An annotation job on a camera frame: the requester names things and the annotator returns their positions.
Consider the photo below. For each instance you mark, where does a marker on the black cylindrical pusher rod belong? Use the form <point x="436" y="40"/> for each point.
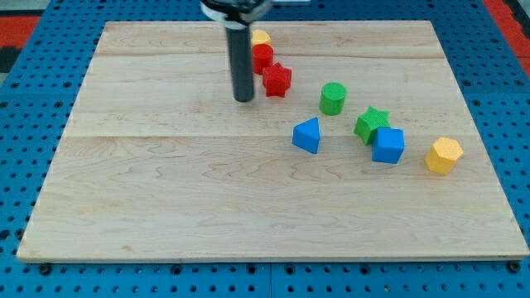
<point x="240" y="61"/>

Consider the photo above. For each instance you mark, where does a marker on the green star block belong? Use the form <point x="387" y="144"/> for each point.
<point x="369" y="122"/>

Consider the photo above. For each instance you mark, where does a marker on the yellow hexagon block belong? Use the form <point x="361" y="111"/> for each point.
<point x="443" y="155"/>

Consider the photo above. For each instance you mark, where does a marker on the blue cube block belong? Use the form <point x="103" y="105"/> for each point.
<point x="388" y="145"/>

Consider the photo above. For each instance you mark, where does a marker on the wooden board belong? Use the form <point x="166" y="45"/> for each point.
<point x="158" y="162"/>

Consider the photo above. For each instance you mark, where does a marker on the yellow block behind red cylinder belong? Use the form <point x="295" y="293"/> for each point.
<point x="260" y="37"/>

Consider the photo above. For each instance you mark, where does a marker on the blue triangle block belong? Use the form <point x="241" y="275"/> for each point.
<point x="306" y="135"/>

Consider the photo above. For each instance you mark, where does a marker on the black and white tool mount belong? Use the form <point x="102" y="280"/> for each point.
<point x="235" y="14"/>

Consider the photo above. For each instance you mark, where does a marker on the red star block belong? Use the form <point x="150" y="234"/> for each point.
<point x="277" y="80"/>

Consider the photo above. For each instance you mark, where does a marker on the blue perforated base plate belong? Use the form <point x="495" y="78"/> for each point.
<point x="40" y="89"/>

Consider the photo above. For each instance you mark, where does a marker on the green cylinder block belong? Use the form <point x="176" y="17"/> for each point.
<point x="332" y="98"/>

